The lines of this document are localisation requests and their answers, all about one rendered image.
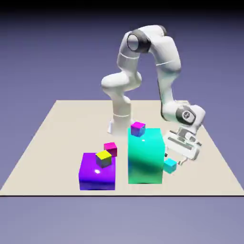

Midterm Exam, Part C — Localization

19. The small cyan cube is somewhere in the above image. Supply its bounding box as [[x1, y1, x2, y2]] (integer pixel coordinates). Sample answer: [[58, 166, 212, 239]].
[[163, 158, 178, 174]]

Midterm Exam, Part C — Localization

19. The small magenta cube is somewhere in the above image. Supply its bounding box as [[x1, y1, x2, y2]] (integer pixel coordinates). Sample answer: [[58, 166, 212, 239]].
[[130, 122, 146, 138]]

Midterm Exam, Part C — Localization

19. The small yellow cube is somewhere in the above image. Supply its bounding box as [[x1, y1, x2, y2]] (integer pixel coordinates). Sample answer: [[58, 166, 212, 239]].
[[95, 150, 112, 169]]

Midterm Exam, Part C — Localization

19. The small pink cube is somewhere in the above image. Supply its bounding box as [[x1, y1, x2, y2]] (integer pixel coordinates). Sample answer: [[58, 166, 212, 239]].
[[103, 142, 118, 157]]

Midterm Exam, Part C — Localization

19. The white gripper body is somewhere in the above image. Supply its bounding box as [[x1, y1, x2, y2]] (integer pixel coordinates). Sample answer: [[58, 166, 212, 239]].
[[164, 131, 201, 162]]

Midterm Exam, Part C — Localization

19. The large green box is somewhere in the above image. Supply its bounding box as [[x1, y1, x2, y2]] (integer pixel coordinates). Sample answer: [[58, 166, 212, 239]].
[[127, 127, 166, 185]]

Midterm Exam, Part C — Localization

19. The large purple box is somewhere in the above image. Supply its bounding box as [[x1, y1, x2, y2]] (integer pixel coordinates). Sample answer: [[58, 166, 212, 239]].
[[78, 152, 116, 191]]

